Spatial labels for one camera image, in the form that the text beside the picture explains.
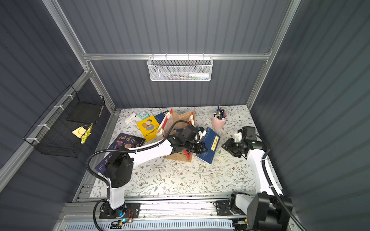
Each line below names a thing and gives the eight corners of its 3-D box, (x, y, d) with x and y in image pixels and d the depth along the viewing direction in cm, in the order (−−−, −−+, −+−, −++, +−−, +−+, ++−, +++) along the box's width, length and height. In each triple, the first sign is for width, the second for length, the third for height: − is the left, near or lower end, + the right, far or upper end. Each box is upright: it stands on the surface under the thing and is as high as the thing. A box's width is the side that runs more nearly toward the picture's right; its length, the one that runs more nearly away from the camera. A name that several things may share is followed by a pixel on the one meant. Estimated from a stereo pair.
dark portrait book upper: (107, 149, 99) (105, 148, 97) (112, 135, 106) (111, 133, 105) (142, 149, 99) (141, 148, 97) (146, 135, 106) (145, 133, 105)
